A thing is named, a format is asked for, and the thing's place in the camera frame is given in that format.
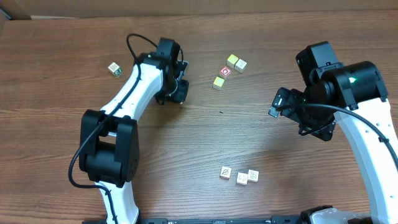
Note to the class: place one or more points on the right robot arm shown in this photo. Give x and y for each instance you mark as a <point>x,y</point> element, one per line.
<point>355,98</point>

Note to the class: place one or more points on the yellow block top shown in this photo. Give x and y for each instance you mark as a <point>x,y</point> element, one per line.
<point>232,60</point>

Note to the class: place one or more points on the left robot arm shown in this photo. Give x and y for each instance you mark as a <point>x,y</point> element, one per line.
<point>109,141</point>

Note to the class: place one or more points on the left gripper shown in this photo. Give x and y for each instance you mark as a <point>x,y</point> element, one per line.
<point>181,97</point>

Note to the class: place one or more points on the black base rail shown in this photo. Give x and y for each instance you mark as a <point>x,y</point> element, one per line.
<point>217,221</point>

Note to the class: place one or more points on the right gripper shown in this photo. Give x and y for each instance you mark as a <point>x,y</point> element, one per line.
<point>313,128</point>

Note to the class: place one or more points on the white block green edge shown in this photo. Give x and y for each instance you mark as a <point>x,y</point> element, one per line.
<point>242,178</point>

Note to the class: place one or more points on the yellow block middle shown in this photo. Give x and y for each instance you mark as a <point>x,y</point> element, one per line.
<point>218,83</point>

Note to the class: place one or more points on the white wooden number block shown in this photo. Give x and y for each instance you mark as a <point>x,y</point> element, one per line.
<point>253,175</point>

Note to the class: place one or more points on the white block beside yellow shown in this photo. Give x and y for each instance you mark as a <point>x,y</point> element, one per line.
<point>240,65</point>

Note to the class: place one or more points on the white block red side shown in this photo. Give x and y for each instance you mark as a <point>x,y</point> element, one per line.
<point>225,172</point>

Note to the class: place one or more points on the white block green side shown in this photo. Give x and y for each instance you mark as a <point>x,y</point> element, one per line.
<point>115,69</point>

